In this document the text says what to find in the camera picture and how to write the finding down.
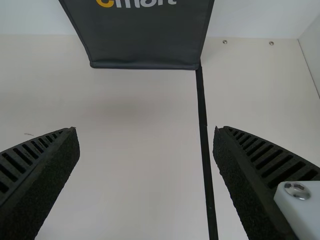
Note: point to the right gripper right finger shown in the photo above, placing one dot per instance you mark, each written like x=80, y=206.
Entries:
x=250, y=180

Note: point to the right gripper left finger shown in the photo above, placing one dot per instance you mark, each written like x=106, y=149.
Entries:
x=37, y=180

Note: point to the black strip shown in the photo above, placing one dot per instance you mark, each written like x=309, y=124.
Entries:
x=205, y=140

